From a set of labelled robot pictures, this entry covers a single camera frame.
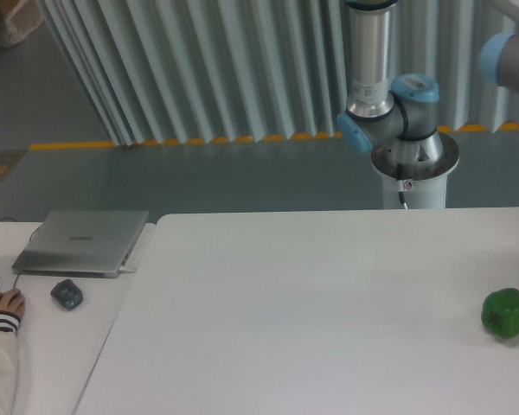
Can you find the person's hand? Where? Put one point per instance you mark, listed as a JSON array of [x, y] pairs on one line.
[[8, 306]]

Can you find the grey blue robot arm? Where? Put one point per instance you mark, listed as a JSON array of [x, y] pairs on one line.
[[389, 99]]

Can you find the green bell pepper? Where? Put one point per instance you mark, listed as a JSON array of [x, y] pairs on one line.
[[500, 313]]

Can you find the dark grey 3D mouse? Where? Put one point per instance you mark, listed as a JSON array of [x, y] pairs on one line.
[[67, 294]]

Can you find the silver closed laptop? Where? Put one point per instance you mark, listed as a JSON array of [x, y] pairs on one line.
[[82, 243]]

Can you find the white folding partition screen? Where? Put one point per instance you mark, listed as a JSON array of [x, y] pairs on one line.
[[180, 70]]

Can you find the brown bag in corner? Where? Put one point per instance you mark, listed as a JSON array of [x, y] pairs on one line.
[[18, 19]]

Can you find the white laptop cable plug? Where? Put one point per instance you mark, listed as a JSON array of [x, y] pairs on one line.
[[125, 270]]

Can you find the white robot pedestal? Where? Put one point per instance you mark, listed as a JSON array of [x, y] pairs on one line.
[[414, 174]]

